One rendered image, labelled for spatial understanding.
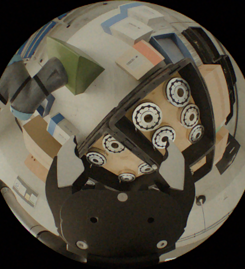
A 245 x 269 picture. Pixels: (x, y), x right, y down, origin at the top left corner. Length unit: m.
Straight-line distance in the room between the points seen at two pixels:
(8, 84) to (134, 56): 0.43
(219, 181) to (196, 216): 1.37
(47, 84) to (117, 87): 0.30
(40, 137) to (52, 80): 0.43
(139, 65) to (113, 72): 0.13
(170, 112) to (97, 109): 0.34
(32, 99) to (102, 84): 0.31
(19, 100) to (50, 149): 0.40
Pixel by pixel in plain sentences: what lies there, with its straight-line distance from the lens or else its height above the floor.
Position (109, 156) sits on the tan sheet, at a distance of 0.44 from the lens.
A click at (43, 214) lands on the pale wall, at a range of 3.22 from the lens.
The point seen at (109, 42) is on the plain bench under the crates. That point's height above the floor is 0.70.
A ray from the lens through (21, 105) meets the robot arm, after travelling 0.34.
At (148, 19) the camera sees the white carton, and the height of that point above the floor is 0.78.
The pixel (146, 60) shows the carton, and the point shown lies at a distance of 0.37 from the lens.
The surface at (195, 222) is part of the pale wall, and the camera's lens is 3.58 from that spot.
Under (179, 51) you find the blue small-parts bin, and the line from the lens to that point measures 0.56.
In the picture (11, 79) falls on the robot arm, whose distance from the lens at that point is 0.32.
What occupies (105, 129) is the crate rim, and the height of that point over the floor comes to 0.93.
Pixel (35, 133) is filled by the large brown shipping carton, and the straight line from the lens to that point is 0.68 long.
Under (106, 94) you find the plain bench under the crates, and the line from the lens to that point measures 0.43.
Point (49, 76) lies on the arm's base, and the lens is 0.33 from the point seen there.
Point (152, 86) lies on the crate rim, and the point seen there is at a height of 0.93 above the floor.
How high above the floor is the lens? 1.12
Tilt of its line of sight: 57 degrees down
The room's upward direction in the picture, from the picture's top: 174 degrees counter-clockwise
